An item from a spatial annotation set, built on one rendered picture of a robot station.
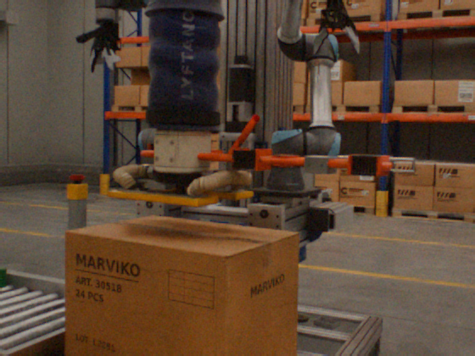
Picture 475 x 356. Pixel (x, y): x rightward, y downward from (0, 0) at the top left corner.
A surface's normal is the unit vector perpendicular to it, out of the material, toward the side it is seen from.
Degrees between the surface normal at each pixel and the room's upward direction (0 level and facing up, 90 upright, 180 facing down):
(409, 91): 89
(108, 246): 90
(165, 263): 90
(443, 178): 91
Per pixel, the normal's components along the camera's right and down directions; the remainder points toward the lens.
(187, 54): 0.43, -0.24
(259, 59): -0.39, 0.04
